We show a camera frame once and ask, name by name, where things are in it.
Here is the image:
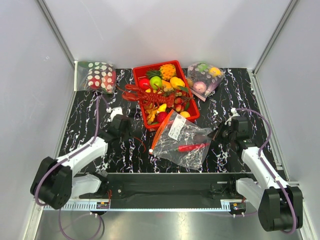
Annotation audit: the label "red plastic lobster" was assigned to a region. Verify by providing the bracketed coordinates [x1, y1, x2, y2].
[122, 84, 175, 107]

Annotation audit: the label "red chili pepper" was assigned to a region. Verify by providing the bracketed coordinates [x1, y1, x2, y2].
[176, 143, 210, 153]

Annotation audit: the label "clear zip top bag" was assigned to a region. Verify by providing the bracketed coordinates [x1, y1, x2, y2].
[149, 110, 213, 170]

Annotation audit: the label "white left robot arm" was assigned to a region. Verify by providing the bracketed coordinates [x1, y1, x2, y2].
[30, 114, 132, 210]

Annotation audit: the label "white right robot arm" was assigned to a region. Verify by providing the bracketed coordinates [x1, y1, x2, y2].
[208, 116, 303, 233]

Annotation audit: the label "spotted bag with red fruit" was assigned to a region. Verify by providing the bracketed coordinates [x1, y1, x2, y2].
[73, 61, 117, 94]

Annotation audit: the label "spotted bag with vegetables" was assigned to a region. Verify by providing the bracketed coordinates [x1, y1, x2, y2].
[186, 62, 225, 102]

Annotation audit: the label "yellow ginger root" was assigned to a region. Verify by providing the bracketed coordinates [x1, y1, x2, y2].
[144, 106, 159, 125]

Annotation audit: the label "red wrinkled fruit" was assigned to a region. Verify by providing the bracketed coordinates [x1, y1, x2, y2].
[156, 111, 168, 123]

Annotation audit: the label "yellow round fruit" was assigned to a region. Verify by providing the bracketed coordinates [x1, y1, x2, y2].
[179, 111, 191, 118]

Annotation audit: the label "red apple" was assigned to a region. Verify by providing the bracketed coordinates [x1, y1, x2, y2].
[138, 78, 151, 91]

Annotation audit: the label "purple onion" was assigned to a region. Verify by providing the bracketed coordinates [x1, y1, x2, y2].
[193, 81, 207, 94]

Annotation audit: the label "lychee and longan bunch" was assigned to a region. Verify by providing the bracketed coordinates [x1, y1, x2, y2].
[163, 87, 194, 113]

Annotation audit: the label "green apple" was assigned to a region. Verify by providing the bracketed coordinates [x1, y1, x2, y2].
[149, 76, 162, 90]

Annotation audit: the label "orange pineapple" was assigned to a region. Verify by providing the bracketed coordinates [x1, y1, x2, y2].
[159, 63, 177, 81]

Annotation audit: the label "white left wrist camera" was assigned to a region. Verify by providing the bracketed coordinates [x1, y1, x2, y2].
[106, 106, 123, 123]

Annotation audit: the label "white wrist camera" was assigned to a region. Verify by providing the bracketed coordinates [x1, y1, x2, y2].
[224, 107, 240, 126]
[106, 106, 123, 123]

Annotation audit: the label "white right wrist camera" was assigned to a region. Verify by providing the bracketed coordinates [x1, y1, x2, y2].
[224, 107, 240, 126]

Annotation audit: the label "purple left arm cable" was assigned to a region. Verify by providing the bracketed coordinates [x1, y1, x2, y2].
[33, 94, 112, 239]

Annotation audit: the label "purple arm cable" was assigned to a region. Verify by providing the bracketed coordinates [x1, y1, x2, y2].
[202, 108, 300, 233]
[33, 94, 112, 239]

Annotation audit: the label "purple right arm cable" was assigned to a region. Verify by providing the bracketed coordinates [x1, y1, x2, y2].
[202, 108, 300, 233]

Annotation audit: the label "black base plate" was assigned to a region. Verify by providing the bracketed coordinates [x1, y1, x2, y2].
[81, 172, 255, 211]

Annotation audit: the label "aluminium front rail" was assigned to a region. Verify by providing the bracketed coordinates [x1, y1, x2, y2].
[32, 181, 305, 213]

